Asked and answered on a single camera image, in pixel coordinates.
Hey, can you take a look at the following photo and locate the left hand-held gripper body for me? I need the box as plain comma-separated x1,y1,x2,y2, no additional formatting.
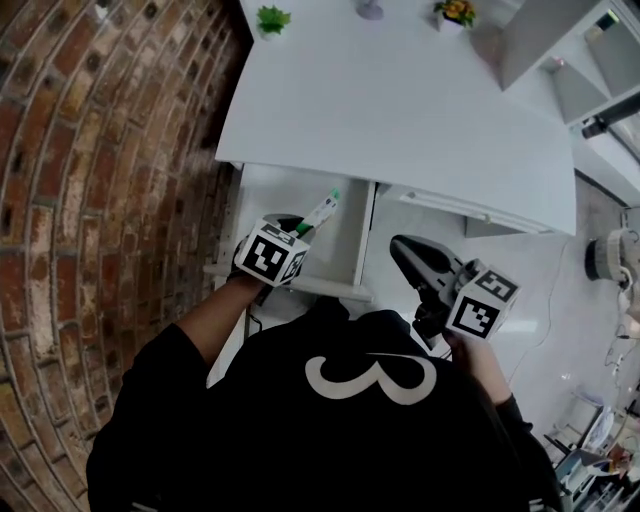
234,212,322,289

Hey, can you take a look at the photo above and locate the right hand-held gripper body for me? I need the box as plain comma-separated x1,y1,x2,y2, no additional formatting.
411,259,522,352

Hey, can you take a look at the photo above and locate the white drawer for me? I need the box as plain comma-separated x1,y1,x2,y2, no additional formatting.
201,161,377,304
398,190,545,235

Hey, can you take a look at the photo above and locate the white and green product box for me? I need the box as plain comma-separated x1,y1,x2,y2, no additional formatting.
294,186,343,237

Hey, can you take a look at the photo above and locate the person's left forearm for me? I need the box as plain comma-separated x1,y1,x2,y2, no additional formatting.
173,273,267,372

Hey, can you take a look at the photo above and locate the person's right forearm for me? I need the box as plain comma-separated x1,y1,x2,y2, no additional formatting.
446,331,515,407

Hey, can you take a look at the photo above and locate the white closed drawer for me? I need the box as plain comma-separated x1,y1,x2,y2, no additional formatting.
398,190,545,235

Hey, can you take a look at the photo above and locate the white desk with hutch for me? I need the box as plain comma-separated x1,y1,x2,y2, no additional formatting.
213,0,640,237

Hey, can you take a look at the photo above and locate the person's black shirt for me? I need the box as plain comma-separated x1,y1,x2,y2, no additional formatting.
85,298,562,512

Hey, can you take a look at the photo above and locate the black pole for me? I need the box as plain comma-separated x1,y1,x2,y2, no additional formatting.
580,89,640,141

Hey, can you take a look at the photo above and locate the small green potted plant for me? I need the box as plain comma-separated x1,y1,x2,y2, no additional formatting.
255,4,293,43

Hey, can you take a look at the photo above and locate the yellow flower potted plant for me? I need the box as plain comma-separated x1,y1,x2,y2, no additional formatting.
431,0,478,36

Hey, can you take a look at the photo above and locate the grey figurine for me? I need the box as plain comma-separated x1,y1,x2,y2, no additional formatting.
355,0,386,22

